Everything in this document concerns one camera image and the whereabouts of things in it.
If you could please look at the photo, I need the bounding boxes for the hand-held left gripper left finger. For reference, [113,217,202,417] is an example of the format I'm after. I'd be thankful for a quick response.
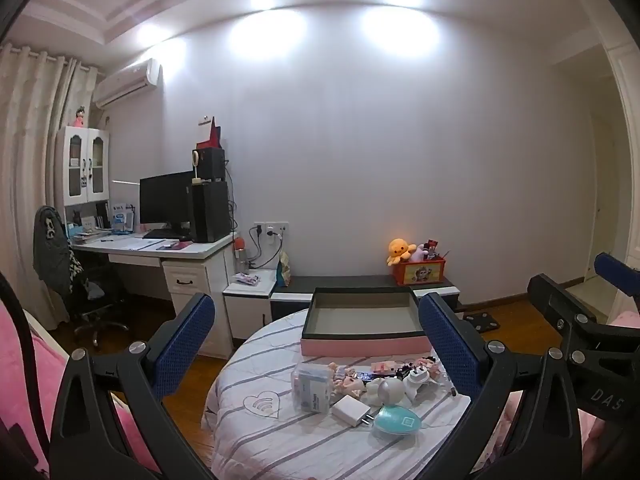
[49,291,217,480]

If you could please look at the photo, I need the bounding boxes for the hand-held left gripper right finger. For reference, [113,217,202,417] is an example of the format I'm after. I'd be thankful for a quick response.
[418,291,586,480]

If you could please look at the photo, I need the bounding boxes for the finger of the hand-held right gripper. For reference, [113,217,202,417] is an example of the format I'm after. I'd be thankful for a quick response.
[527,273,601,341]
[594,252,640,306]

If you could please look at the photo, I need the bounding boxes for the white cup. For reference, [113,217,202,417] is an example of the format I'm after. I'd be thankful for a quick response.
[402,365,433,396]

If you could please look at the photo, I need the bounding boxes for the pink tray box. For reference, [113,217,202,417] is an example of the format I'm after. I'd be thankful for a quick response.
[301,287,433,357]

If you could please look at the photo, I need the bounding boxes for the teal oval device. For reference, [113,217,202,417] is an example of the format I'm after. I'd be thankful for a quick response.
[371,404,423,437]

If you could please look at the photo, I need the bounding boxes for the small doll figures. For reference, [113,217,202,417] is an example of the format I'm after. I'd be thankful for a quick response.
[332,365,368,396]

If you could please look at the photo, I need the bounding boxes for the white charger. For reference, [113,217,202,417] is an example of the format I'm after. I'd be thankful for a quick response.
[331,394,373,428]

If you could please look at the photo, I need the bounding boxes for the clear plastic box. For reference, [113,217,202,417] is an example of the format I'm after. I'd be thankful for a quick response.
[291,361,337,415]

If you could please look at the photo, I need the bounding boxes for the black floor scale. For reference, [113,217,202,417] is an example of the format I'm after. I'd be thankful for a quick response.
[462,312,501,333]

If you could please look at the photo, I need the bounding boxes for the white desk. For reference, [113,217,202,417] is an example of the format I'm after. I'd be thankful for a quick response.
[70,230,236,361]

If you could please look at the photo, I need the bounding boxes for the white door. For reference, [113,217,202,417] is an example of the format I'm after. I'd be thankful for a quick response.
[587,110,618,281]

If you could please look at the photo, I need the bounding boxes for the white round toy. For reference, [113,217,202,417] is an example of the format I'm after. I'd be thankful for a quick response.
[369,377,406,406]

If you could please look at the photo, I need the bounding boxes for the low white side cabinet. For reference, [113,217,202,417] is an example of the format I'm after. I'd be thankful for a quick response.
[222,269,278,346]

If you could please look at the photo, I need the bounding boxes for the red printed toy box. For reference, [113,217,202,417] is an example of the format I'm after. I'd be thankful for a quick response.
[392,255,447,287]

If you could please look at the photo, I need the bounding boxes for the black office chair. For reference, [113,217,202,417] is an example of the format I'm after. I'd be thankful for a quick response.
[34,205,128,346]

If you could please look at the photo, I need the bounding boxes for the bottle with orange cap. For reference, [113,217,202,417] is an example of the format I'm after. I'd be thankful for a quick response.
[234,237,250,276]

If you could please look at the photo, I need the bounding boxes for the orange octopus plush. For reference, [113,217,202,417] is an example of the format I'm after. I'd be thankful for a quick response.
[386,238,417,267]

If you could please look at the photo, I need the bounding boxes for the white papers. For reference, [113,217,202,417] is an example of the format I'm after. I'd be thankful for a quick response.
[120,237,166,252]

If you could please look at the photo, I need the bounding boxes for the yellow snack bag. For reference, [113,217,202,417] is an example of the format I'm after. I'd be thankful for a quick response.
[276,250,293,288]

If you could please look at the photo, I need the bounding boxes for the low black-white bench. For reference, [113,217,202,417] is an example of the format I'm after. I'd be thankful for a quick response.
[270,275,463,321]

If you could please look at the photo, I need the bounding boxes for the black computer tower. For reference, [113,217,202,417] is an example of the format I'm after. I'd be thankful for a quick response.
[190,181,231,244]

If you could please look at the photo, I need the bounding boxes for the black computer monitor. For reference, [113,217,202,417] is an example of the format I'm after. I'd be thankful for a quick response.
[138,170,196,241]

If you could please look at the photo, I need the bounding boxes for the pink blanket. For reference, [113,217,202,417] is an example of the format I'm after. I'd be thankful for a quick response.
[0,305,161,476]

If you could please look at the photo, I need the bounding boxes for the grey patterned jacket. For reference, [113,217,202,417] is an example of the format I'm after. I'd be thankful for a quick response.
[34,205,83,296]

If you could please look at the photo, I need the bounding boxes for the white wardrobe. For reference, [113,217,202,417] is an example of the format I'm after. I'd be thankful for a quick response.
[550,0,640,321]

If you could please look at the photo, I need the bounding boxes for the black speaker box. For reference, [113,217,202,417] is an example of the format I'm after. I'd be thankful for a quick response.
[194,147,226,182]

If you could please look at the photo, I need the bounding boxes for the white glass-door cabinet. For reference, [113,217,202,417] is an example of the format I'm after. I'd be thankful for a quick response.
[55,126,112,207]

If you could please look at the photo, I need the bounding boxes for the cream pleated curtain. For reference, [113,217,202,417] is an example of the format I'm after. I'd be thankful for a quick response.
[0,42,98,331]

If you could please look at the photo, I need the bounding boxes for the black power cable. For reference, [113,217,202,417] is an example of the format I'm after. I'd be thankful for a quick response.
[247,227,281,268]

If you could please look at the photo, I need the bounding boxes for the white wall air conditioner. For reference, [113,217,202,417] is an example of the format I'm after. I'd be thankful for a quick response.
[93,58,161,109]

